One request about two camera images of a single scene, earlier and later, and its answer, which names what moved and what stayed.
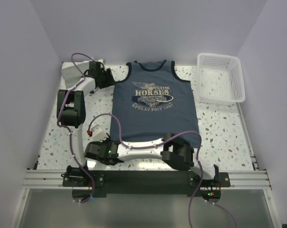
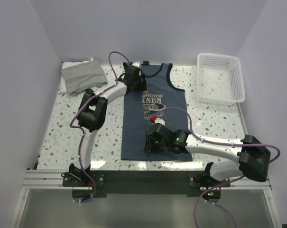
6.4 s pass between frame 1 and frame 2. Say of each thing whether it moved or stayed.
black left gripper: moved
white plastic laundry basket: stayed
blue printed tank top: moved
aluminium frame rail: stayed
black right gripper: moved
